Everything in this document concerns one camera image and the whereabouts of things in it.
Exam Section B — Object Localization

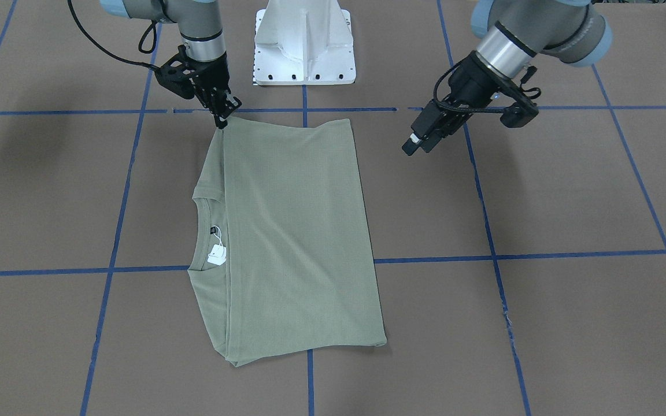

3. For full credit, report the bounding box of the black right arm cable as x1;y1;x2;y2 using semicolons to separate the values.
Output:
67;0;163;70

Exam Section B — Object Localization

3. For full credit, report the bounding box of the white paper size tag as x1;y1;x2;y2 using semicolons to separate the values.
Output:
206;244;228;266

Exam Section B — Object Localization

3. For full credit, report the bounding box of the olive green long-sleeve shirt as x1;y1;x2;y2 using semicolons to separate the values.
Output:
188;117;387;367

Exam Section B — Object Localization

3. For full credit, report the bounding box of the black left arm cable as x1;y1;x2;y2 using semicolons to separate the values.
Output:
431;64;519;116

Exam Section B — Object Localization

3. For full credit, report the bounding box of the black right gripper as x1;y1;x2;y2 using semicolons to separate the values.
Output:
186;53;242;129

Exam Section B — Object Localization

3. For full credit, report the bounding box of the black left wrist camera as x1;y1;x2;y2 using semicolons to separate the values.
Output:
493;65;542;128

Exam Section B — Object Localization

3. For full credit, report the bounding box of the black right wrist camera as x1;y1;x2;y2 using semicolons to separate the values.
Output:
155;44;195;99

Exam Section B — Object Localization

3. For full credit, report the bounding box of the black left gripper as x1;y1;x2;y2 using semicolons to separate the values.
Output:
402;51;502;156

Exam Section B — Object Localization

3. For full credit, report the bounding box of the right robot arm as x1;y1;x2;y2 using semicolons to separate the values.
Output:
100;1;241;129

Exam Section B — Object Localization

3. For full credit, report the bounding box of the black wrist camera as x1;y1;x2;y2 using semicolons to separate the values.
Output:
493;65;542;128
155;44;195;99

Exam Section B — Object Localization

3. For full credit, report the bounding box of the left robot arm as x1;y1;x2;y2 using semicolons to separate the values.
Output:
402;1;613;155

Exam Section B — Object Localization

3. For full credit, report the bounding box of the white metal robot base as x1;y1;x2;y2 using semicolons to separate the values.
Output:
252;1;357;86

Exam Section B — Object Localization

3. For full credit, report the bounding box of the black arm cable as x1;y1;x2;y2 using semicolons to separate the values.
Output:
67;0;163;70
431;64;519;116

